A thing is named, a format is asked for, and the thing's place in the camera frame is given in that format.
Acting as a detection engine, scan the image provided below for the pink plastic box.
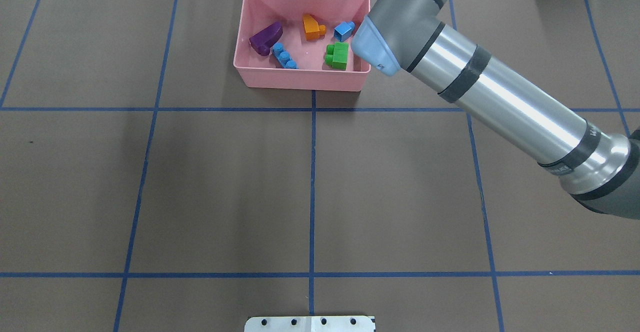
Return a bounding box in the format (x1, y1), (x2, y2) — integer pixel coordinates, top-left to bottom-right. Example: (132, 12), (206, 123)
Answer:
(233, 0), (371, 92)

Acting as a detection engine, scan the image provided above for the long blue studded block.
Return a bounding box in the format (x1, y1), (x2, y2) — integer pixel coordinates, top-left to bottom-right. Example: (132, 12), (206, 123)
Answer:
(271, 42), (298, 70)

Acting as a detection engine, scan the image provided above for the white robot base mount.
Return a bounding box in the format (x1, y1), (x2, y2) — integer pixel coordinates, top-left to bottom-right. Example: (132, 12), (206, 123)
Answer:
(243, 315), (377, 332)

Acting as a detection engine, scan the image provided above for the purple long block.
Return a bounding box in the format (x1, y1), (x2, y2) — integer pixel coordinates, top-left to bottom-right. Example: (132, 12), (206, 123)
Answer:
(249, 20), (284, 57)

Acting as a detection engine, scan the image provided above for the green block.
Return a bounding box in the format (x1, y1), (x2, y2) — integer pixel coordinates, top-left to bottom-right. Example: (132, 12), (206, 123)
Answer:
(324, 41), (350, 71)

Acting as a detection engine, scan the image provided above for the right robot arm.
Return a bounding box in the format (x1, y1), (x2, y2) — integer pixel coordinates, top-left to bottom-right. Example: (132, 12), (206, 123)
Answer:
(351, 0), (640, 220)

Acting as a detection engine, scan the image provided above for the small blue block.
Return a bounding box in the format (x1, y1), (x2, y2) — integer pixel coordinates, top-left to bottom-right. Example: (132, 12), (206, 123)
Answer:
(333, 20), (355, 43)

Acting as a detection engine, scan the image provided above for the orange sloped block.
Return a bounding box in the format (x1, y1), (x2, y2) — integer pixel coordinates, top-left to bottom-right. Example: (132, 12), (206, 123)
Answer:
(302, 13), (327, 41)

